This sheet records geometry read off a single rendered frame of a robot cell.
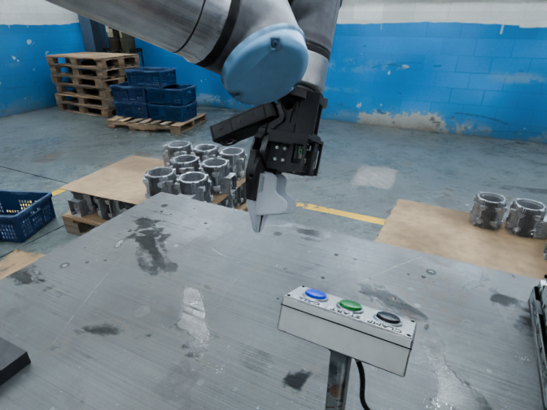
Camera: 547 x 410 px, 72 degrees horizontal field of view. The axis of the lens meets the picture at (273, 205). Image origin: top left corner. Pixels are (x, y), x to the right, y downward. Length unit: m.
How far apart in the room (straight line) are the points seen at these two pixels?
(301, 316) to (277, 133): 0.25
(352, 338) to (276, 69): 0.33
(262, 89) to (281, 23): 0.06
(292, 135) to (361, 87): 5.32
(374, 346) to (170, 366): 0.45
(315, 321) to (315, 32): 0.38
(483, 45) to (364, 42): 1.48
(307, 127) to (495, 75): 5.18
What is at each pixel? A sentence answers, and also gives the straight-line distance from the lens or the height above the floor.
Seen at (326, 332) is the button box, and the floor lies 1.05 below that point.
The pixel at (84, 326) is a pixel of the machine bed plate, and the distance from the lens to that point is 0.97.
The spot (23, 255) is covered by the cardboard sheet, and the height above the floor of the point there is 0.02.
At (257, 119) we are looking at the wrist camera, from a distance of 0.55.
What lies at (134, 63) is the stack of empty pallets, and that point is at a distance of 7.00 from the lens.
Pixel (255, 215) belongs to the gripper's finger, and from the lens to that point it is 0.54.
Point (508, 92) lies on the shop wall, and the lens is 5.69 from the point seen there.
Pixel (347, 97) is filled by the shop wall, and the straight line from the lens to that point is 5.89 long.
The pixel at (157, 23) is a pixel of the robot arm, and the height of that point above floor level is 1.41.
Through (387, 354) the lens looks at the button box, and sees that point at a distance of 0.50.
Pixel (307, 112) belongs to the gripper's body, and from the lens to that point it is 0.53.
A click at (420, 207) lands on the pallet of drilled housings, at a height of 0.15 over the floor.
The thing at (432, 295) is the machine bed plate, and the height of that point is 0.80.
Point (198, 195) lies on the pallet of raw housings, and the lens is 2.29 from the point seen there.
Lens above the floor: 1.41
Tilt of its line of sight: 27 degrees down
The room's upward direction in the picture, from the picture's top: straight up
